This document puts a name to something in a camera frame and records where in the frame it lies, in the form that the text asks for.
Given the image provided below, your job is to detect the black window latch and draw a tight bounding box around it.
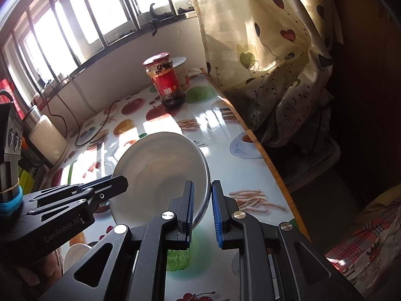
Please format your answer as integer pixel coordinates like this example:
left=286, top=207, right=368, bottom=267
left=150, top=3, right=165, bottom=36

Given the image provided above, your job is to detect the cream heart print curtain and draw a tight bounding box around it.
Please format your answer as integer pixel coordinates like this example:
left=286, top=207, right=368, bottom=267
left=190, top=0, right=343, bottom=148

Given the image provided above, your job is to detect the black power cable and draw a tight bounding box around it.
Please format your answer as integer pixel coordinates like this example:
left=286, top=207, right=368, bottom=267
left=44, top=77, right=121, bottom=147

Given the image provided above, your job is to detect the red label sauce jar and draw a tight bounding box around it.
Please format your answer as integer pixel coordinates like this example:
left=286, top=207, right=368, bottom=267
left=143, top=53, right=186, bottom=109

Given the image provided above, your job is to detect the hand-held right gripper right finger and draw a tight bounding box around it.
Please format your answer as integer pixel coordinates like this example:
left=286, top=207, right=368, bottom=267
left=211, top=180, right=364, bottom=301

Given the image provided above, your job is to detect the fruit print tablecloth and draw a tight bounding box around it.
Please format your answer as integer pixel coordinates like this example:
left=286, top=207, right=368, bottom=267
left=47, top=67, right=311, bottom=301

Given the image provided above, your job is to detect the white kitchen appliance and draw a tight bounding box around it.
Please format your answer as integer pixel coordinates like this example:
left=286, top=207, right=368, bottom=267
left=23, top=106, right=70, bottom=167

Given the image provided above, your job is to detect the barred window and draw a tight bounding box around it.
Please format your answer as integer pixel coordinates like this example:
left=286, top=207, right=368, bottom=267
left=0, top=0, right=198, bottom=109

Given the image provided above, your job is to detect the white bowl grey stripe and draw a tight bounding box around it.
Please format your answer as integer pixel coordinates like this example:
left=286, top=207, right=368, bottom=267
left=63, top=243, right=93, bottom=274
left=111, top=132, right=211, bottom=230

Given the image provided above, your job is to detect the printed blanket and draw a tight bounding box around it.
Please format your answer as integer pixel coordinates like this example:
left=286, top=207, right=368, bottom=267
left=325, top=188, right=401, bottom=301

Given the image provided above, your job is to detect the white paper cup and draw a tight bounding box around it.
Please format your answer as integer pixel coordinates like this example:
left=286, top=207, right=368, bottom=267
left=171, top=56, right=191, bottom=91

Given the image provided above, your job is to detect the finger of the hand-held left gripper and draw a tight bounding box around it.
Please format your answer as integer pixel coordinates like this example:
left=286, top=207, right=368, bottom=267
left=28, top=198, right=95, bottom=224
left=32, top=175, right=129, bottom=208

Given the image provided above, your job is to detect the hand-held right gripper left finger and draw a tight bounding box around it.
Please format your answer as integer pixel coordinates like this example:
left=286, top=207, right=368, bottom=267
left=41, top=180, right=195, bottom=301

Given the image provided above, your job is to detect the person's left hand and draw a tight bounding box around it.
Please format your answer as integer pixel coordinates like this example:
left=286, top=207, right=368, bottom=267
left=6, top=251, right=65, bottom=298

